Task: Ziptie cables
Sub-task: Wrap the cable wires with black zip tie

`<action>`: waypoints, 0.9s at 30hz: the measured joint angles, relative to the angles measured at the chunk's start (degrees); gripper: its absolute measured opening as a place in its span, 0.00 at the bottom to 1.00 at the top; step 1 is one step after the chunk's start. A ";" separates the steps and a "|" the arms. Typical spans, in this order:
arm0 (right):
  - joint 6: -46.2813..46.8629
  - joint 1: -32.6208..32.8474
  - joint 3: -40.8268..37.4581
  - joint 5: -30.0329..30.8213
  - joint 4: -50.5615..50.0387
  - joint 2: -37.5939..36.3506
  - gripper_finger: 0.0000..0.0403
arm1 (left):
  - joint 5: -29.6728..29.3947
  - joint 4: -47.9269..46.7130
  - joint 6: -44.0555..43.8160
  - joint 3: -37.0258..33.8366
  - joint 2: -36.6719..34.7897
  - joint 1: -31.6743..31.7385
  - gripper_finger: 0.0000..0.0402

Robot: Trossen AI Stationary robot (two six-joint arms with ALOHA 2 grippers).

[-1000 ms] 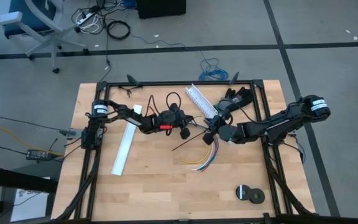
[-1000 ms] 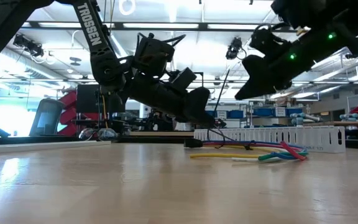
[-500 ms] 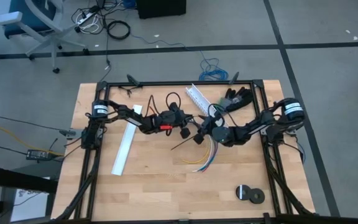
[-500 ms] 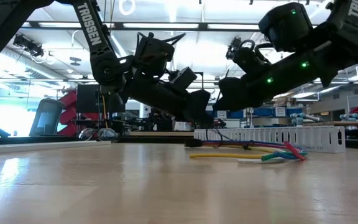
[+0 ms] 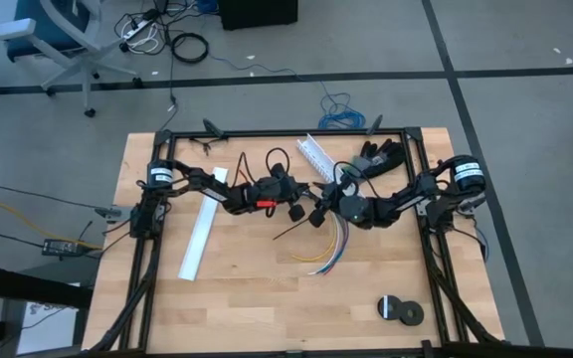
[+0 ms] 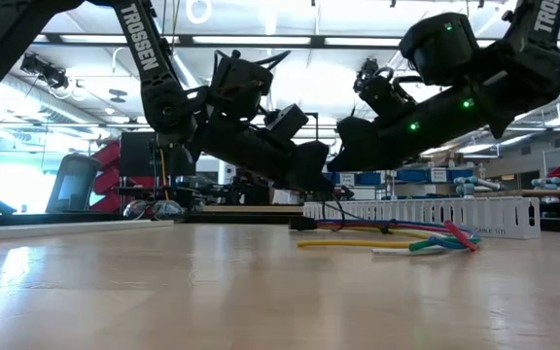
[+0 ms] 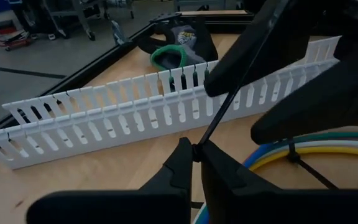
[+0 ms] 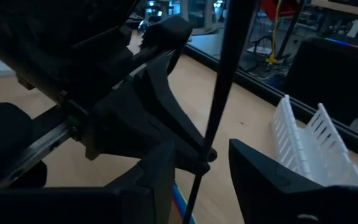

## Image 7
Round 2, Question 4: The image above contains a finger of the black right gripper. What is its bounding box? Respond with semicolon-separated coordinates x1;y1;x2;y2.
203;0;315;98
250;29;358;146

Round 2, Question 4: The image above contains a red low cart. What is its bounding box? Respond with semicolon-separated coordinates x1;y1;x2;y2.
0;20;32;52

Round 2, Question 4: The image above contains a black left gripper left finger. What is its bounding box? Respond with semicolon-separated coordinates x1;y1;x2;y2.
26;138;195;224

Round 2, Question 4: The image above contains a bundle of coloured wires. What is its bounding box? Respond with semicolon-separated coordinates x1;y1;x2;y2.
267;131;358;149

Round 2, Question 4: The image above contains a white slotted cable duct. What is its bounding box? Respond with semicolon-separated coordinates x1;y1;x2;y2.
0;35;343;170

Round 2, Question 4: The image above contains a grey wheeled cart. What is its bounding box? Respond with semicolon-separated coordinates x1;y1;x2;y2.
12;0;136;41

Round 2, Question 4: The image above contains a yellow cable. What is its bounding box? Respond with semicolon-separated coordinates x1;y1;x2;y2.
249;146;358;172

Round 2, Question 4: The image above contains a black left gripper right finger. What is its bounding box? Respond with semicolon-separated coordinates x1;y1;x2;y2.
200;139;358;224

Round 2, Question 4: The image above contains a bundle of coloured cables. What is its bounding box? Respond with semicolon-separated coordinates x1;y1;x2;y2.
193;142;281;224

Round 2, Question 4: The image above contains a white cable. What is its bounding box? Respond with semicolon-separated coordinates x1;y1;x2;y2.
258;139;358;158

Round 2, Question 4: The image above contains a black work glove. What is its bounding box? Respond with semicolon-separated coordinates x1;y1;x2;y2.
137;17;219;63

